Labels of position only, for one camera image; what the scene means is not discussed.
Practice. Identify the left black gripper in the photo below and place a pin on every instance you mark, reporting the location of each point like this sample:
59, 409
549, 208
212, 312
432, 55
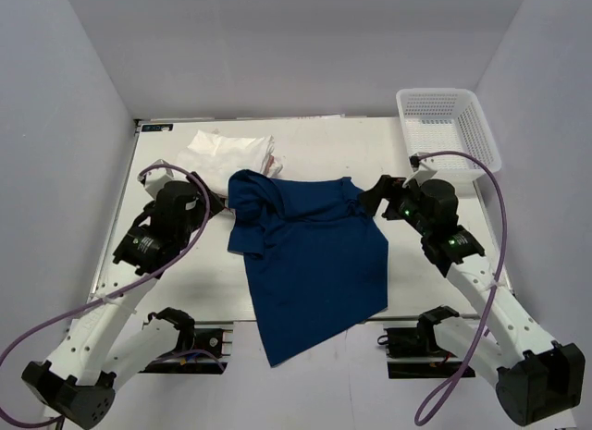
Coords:
201, 210

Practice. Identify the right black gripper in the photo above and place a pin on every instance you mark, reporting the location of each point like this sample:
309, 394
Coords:
386, 188

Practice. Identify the blue polo t-shirt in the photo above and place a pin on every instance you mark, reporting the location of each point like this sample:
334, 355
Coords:
315, 262

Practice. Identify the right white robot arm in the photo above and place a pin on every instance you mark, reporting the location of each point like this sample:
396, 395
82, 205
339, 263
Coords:
534, 376

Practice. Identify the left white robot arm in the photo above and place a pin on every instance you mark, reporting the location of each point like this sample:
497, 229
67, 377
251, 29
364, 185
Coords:
79, 380

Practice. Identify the red white folded t-shirt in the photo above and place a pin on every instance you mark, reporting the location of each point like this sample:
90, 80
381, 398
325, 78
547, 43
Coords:
273, 167

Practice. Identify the white plastic mesh basket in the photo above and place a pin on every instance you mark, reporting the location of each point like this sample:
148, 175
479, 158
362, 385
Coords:
446, 119

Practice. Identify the blue label sticker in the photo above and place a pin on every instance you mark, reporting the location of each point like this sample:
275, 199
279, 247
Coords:
157, 127

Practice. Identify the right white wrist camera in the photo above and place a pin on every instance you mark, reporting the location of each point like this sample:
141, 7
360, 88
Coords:
421, 170

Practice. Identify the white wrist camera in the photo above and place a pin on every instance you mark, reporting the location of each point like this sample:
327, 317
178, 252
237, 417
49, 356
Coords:
155, 179
421, 170

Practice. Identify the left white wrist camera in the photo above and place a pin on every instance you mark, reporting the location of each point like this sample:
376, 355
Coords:
155, 179

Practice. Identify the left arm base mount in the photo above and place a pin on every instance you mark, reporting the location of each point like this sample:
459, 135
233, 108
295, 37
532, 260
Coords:
200, 349

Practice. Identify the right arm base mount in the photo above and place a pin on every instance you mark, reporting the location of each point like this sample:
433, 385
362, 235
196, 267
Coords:
412, 351

